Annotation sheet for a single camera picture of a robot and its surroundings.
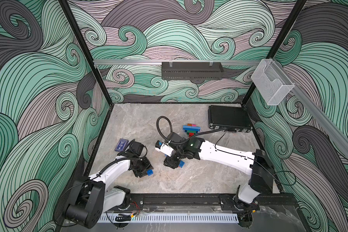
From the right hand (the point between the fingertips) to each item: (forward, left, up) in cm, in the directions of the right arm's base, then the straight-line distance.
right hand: (165, 161), depth 75 cm
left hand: (0, +9, -11) cm, 14 cm away
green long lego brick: (+25, -17, -10) cm, 32 cm away
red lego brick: (+25, -17, -14) cm, 34 cm away
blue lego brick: (+30, -14, -12) cm, 35 cm away
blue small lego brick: (-2, +10, -12) cm, 15 cm away
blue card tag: (+16, +30, -11) cm, 36 cm away
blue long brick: (0, -9, -5) cm, 10 cm away
